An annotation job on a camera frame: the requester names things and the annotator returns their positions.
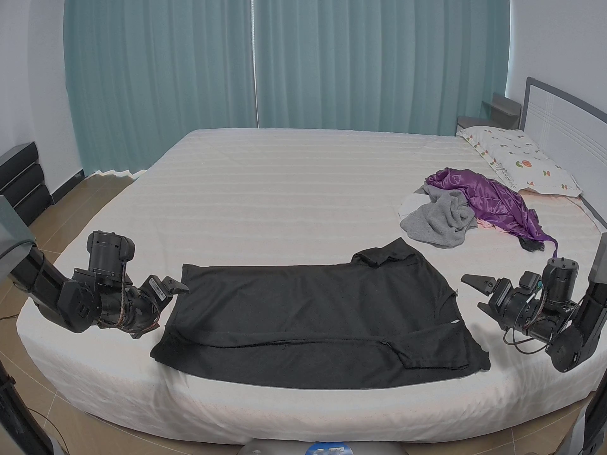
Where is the blue-green curtain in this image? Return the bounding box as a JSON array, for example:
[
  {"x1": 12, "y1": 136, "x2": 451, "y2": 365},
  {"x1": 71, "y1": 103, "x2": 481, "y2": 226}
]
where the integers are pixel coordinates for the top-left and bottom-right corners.
[
  {"x1": 64, "y1": 0, "x2": 259, "y2": 174},
  {"x1": 254, "y1": 0, "x2": 513, "y2": 136}
]

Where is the black cable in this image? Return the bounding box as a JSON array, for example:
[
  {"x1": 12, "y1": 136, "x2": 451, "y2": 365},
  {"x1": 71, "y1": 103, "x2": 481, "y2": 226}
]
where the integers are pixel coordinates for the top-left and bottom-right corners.
[{"x1": 503, "y1": 327, "x2": 553, "y2": 355}]

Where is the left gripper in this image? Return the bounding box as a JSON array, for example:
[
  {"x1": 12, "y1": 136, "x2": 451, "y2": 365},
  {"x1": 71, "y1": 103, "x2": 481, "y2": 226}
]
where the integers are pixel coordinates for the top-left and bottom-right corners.
[{"x1": 134, "y1": 275, "x2": 192, "y2": 341}]

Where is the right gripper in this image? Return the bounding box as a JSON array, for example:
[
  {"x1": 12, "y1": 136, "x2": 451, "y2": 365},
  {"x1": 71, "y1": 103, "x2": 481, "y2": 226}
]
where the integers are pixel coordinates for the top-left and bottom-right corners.
[{"x1": 460, "y1": 274, "x2": 528, "y2": 336}]

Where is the white printed pillow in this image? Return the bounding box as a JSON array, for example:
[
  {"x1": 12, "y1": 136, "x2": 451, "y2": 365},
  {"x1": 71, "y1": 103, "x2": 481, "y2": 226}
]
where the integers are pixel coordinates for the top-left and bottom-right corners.
[{"x1": 456, "y1": 125, "x2": 583, "y2": 197}]

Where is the pile of clothes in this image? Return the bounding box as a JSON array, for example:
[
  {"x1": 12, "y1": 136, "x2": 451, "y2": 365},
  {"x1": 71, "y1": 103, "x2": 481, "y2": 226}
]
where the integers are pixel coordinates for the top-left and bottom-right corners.
[{"x1": 400, "y1": 168, "x2": 560, "y2": 257}]

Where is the black T-shirt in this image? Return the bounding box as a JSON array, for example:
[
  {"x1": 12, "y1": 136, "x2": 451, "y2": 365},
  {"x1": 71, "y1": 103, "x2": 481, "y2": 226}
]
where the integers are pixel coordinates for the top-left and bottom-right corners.
[{"x1": 150, "y1": 237, "x2": 491, "y2": 391}]

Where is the black chest of drawers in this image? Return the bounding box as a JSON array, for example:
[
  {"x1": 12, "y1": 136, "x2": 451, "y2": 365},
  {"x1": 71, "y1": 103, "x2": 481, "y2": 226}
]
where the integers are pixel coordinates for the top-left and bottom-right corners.
[{"x1": 0, "y1": 143, "x2": 53, "y2": 226}]

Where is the grey bedside table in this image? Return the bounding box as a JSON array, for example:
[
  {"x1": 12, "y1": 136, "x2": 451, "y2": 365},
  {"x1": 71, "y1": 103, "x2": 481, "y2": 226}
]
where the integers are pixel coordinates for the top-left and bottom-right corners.
[{"x1": 457, "y1": 92, "x2": 522, "y2": 131}]

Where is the bed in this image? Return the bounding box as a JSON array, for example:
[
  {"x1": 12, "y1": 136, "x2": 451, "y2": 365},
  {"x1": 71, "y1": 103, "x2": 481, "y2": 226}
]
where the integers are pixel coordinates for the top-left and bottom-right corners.
[{"x1": 16, "y1": 76, "x2": 607, "y2": 444}]

